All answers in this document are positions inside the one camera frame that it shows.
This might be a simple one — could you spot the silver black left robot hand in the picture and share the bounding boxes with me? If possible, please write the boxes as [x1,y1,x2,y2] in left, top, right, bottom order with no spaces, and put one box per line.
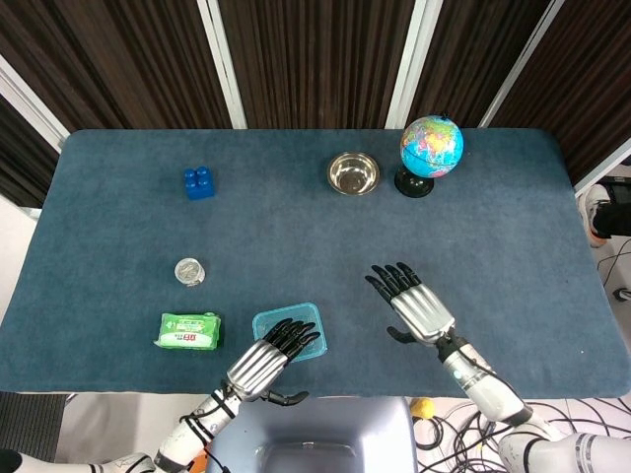
[225,318,321,406]

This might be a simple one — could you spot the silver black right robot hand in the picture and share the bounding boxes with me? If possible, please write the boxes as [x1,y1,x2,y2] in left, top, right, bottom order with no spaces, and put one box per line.
[364,261,457,347]

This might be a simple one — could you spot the teal plastic lid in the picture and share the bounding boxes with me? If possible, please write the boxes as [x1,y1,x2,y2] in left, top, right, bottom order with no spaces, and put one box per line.
[251,302,329,363]

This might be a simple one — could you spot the green tissue pack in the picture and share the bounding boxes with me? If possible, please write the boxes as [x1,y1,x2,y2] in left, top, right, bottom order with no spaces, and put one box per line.
[155,310,224,352]

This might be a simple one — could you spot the grey robot torso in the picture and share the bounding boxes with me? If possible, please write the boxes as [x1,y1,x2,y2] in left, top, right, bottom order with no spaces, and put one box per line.
[205,396,419,473]

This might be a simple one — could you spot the yellow round floor object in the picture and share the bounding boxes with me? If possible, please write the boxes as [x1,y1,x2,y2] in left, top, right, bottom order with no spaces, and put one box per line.
[409,397,437,420]

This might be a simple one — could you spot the small clear round jar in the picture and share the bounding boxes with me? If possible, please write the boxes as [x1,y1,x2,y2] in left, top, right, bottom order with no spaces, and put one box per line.
[174,257,206,289]

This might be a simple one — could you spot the blue table cloth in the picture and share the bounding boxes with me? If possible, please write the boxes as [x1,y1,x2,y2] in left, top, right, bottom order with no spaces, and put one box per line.
[0,128,631,399]

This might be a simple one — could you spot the stainless steel bowl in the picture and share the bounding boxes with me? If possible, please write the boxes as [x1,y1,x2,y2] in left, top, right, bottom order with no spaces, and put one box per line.
[326,151,382,196]

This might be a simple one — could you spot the desk globe on black stand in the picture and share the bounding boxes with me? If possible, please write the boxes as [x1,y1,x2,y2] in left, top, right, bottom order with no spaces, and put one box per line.
[393,113,465,199]

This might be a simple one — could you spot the blue toy building block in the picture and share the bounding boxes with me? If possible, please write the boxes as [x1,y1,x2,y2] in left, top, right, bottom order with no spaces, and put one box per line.
[182,167,217,201]

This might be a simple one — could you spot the white orange shoe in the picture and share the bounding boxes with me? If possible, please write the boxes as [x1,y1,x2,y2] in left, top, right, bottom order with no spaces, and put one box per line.
[575,184,612,247]

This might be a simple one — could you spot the black floor device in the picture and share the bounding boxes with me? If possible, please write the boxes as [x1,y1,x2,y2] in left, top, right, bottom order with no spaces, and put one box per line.
[594,174,631,240]

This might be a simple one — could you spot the dark grey floor mat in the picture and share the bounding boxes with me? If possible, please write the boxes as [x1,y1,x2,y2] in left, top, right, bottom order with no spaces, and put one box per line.
[0,391,68,452]

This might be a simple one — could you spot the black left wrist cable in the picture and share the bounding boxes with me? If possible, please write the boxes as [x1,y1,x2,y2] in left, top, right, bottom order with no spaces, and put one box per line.
[179,383,241,444]

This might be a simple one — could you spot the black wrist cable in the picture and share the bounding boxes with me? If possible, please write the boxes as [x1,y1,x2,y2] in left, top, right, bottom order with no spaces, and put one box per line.
[179,383,241,444]
[442,334,500,376]

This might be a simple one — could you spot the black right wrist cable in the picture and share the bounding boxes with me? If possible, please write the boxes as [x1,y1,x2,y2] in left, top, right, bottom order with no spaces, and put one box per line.
[442,334,500,376]

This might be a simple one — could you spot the tangled black floor cables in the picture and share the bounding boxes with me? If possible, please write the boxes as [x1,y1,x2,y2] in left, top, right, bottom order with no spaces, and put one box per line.
[413,399,631,473]

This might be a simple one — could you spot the white partition frame post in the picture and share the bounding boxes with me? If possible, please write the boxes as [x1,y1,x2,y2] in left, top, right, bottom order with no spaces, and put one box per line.
[196,0,247,130]
[0,53,70,149]
[480,0,566,129]
[574,155,631,198]
[384,0,443,130]

